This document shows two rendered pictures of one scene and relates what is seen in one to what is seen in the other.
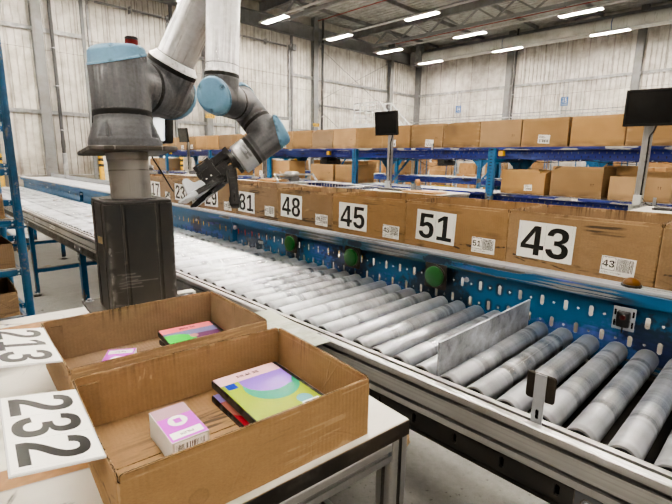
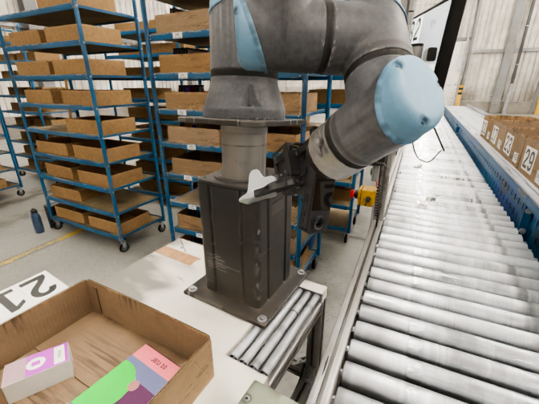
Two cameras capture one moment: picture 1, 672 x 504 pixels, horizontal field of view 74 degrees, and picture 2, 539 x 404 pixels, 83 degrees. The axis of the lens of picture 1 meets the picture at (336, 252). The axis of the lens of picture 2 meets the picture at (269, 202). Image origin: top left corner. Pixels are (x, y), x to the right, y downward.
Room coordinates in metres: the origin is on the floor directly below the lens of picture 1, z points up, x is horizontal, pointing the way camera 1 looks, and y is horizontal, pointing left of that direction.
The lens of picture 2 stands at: (1.08, -0.12, 1.29)
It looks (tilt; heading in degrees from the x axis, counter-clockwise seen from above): 21 degrees down; 69
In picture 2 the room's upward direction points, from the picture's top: straight up
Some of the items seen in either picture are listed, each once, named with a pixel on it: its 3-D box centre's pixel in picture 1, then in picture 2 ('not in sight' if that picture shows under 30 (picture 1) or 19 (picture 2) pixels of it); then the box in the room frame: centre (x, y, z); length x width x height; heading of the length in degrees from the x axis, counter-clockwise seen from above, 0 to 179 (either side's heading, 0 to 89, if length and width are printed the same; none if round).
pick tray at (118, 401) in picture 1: (223, 406); not in sight; (0.66, 0.18, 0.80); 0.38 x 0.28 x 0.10; 129
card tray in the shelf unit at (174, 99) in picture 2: not in sight; (206, 99); (1.42, 1.90, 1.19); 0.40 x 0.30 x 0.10; 134
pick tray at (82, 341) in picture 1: (157, 343); (82, 370); (0.91, 0.38, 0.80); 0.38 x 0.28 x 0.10; 131
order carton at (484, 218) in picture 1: (473, 225); not in sight; (1.62, -0.50, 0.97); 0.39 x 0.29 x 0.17; 44
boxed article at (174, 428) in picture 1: (178, 434); not in sight; (0.62, 0.24, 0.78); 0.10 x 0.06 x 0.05; 40
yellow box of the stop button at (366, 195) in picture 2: not in sight; (364, 198); (1.87, 0.86, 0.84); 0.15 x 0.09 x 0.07; 44
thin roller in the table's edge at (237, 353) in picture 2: not in sight; (266, 317); (1.29, 0.45, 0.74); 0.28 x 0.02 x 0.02; 39
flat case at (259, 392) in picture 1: (270, 393); not in sight; (0.72, 0.11, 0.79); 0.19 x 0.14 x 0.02; 39
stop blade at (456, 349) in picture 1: (489, 334); not in sight; (1.07, -0.39, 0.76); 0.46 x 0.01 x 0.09; 134
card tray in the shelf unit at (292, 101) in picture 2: not in sight; (275, 102); (1.75, 1.56, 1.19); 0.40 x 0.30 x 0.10; 134
